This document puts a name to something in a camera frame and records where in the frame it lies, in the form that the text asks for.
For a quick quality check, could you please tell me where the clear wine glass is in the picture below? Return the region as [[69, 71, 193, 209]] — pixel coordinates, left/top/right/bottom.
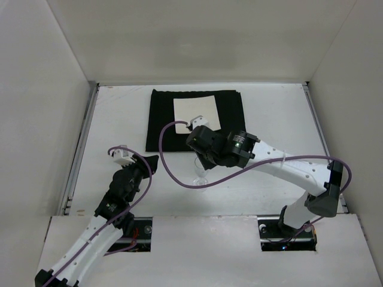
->
[[193, 157, 208, 187]]

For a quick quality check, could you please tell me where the white square plate black rim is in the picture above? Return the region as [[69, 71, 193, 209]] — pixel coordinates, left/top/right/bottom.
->
[[173, 95, 221, 131]]

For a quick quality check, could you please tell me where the black cloth placemat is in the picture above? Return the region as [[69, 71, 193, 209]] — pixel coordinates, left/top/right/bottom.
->
[[145, 89, 246, 152]]

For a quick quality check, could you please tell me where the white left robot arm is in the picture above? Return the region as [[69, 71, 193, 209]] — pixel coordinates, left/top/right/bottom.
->
[[34, 154, 159, 286]]

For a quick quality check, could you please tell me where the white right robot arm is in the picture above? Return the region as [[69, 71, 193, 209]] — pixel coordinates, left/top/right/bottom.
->
[[186, 126, 344, 234]]

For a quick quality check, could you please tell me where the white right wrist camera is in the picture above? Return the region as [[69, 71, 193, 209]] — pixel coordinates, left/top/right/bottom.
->
[[186, 115, 209, 131]]

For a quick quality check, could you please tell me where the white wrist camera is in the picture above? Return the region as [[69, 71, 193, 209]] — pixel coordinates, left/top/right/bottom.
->
[[186, 115, 209, 131], [108, 145, 135, 167]]

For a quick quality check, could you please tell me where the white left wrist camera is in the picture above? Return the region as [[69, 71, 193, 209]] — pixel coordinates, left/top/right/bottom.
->
[[108, 145, 135, 167]]

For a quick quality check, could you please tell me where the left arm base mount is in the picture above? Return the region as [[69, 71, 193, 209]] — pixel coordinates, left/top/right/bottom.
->
[[108, 217, 153, 252]]

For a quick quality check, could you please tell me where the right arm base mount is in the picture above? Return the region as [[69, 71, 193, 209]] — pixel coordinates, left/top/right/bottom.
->
[[257, 206, 317, 252]]

